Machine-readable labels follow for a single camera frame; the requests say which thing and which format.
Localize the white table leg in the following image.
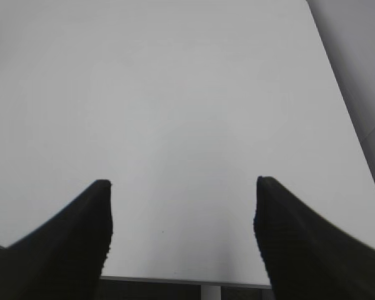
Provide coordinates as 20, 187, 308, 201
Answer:
201, 285, 221, 300

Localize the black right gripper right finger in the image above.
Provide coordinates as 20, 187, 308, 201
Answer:
253, 176, 375, 299

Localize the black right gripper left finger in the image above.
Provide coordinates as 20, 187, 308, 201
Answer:
0, 179, 113, 299

